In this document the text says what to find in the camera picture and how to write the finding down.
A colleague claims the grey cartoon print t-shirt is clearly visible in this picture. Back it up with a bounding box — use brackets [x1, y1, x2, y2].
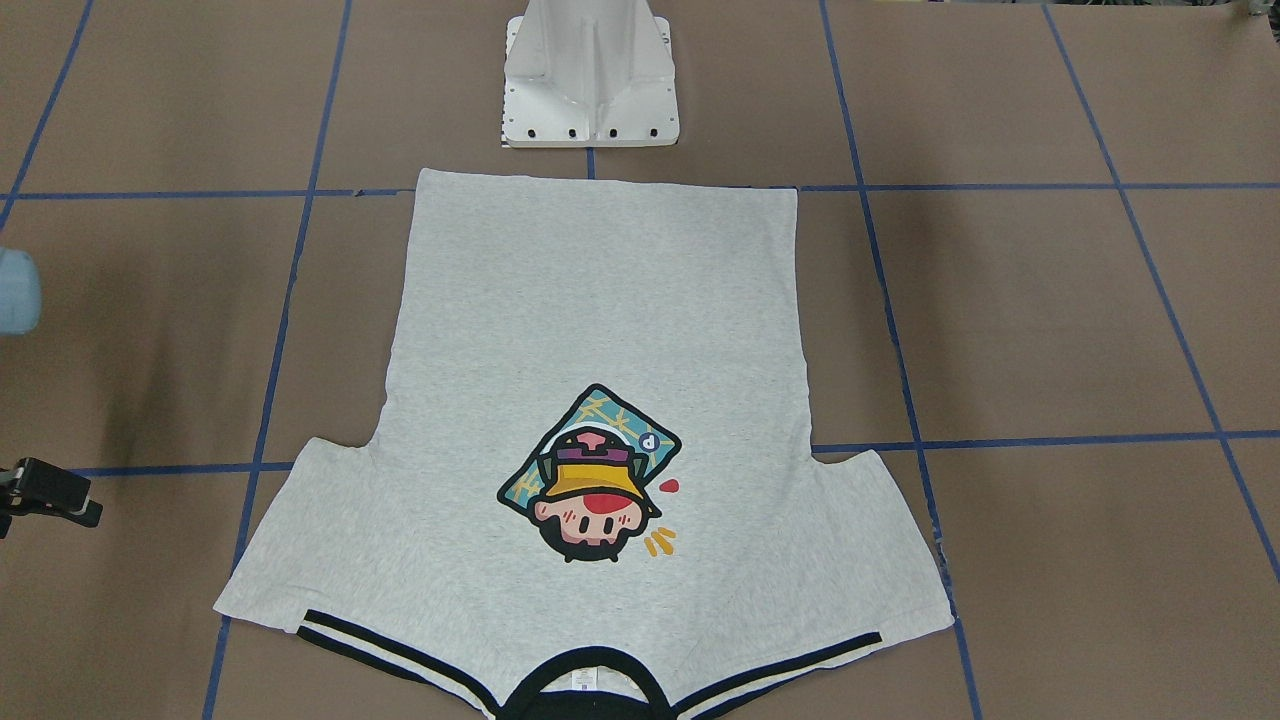
[215, 169, 954, 719]

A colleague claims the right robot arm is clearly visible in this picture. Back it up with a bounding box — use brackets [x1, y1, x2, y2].
[1, 247, 44, 337]

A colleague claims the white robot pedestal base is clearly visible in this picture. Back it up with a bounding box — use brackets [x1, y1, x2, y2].
[500, 1, 681, 149]

